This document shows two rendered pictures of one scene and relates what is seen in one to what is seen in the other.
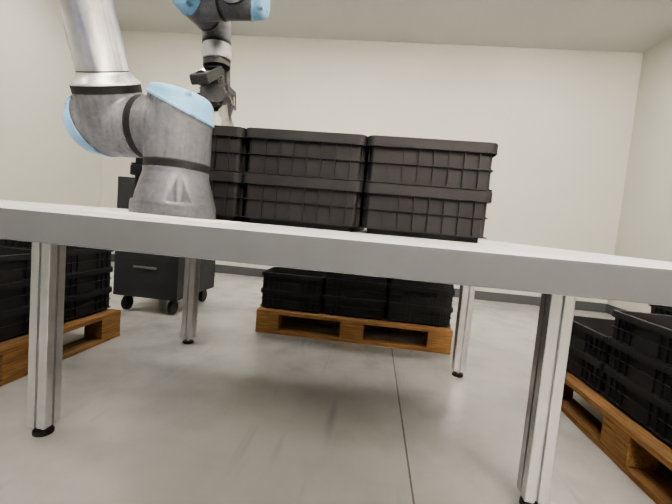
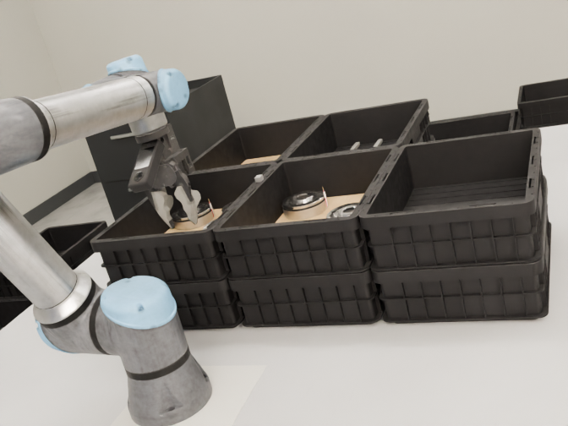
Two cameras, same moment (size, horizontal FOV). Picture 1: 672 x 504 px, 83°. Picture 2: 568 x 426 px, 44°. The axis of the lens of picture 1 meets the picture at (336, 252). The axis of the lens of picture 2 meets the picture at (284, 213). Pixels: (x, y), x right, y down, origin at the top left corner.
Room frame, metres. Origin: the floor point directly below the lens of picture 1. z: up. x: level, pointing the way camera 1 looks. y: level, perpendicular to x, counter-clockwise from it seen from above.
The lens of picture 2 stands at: (-0.23, -0.32, 1.40)
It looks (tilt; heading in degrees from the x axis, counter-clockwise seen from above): 20 degrees down; 19
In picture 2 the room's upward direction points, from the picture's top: 15 degrees counter-clockwise
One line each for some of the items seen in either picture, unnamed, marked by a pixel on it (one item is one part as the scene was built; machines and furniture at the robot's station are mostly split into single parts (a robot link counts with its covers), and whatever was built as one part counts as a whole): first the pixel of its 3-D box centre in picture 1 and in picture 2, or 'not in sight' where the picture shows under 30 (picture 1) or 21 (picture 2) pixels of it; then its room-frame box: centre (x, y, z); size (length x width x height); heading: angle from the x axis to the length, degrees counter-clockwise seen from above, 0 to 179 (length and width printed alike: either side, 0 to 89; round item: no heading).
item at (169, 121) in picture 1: (176, 126); (141, 320); (0.73, 0.32, 0.87); 0.13 x 0.12 x 0.14; 78
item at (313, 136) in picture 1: (317, 152); (313, 190); (1.13, 0.08, 0.92); 0.40 x 0.30 x 0.02; 174
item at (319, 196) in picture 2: not in sight; (303, 199); (1.25, 0.14, 0.86); 0.10 x 0.10 x 0.01
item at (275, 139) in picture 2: not in sight; (259, 164); (1.56, 0.33, 0.87); 0.40 x 0.30 x 0.11; 174
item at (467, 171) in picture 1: (420, 177); (461, 199); (1.10, -0.22, 0.87); 0.40 x 0.30 x 0.11; 174
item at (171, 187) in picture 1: (175, 189); (163, 377); (0.72, 0.31, 0.75); 0.15 x 0.15 x 0.10
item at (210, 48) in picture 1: (215, 54); (146, 122); (1.07, 0.37, 1.14); 0.08 x 0.08 x 0.05
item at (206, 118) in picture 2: (170, 245); (181, 186); (2.81, 1.22, 0.45); 0.62 x 0.45 x 0.90; 175
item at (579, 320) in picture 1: (611, 353); not in sight; (1.64, -1.23, 0.26); 0.40 x 0.30 x 0.23; 175
